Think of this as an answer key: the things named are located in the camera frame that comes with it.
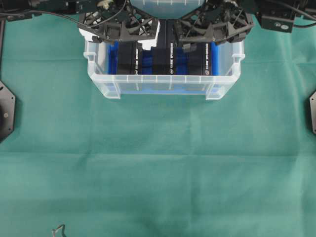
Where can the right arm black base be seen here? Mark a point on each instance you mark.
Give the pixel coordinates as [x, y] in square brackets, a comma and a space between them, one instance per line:
[313, 111]

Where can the green table cloth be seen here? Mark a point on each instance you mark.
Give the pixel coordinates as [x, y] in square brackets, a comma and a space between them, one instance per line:
[157, 165]

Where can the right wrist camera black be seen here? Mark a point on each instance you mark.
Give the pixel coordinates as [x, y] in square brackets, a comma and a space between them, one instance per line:
[277, 24]

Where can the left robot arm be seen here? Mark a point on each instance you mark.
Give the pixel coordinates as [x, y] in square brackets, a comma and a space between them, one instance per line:
[13, 10]

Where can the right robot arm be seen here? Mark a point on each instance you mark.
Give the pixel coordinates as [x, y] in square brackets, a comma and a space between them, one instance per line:
[290, 9]

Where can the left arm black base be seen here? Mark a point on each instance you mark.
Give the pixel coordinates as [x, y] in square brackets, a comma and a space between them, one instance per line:
[7, 112]

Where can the black camera box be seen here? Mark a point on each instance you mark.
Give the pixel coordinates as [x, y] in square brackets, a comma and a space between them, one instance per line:
[129, 58]
[165, 52]
[199, 61]

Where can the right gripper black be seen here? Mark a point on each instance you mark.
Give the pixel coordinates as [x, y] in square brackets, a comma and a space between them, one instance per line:
[217, 21]

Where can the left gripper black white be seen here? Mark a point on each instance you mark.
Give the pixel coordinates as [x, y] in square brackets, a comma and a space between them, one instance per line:
[119, 21]

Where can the blue foam insert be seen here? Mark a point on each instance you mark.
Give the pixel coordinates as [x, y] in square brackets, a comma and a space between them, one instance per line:
[148, 83]

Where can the clear plastic storage case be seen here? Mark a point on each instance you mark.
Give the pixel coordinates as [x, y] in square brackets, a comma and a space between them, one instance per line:
[230, 54]

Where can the black frame rail left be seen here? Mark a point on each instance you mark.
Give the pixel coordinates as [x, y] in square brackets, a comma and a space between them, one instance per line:
[2, 29]

